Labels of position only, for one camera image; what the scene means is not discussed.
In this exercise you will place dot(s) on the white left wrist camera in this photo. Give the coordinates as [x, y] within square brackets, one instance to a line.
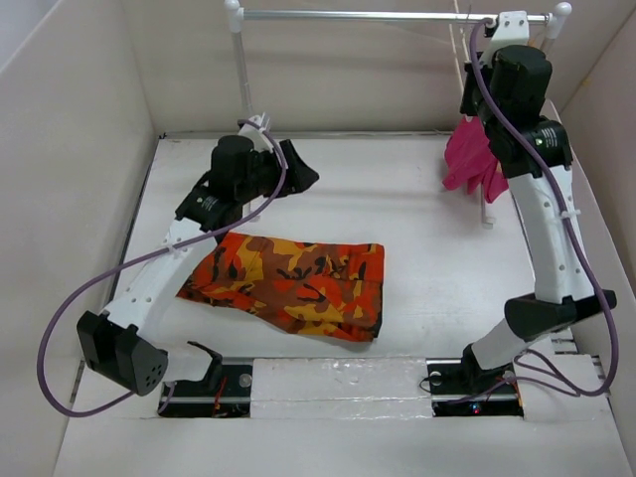
[254, 127]

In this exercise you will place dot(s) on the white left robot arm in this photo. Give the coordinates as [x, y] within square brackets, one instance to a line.
[116, 342]

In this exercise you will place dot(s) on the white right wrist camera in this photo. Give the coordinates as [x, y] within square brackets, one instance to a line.
[513, 28]

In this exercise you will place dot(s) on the white plastic hanger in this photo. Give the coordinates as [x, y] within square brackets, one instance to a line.
[459, 32]

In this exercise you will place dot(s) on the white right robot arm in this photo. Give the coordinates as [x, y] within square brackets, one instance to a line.
[507, 94]

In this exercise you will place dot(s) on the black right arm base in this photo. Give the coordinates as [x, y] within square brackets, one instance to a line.
[454, 394]

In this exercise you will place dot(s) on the orange camouflage trousers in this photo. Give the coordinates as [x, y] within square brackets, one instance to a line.
[306, 288]

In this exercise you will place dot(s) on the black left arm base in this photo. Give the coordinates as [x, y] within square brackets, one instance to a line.
[224, 391]

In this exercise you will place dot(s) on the white metal clothes rack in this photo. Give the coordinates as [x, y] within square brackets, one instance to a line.
[552, 24]

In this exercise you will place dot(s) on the pink garment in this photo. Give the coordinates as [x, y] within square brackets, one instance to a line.
[471, 164]

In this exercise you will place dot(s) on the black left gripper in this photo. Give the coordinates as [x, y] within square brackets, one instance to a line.
[298, 177]

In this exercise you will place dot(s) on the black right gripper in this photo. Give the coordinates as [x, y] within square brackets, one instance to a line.
[468, 101]

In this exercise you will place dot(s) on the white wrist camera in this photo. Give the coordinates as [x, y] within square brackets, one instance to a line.
[513, 28]
[254, 127]

